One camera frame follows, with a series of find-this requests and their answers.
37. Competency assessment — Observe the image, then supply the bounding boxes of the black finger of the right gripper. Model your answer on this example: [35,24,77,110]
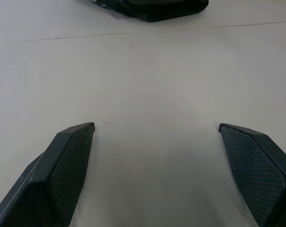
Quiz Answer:
[78,0,209,23]

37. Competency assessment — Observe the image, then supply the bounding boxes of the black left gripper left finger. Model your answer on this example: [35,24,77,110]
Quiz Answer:
[0,122,95,227]

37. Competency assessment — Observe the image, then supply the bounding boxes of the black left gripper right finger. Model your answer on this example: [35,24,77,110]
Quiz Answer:
[218,122,286,227]

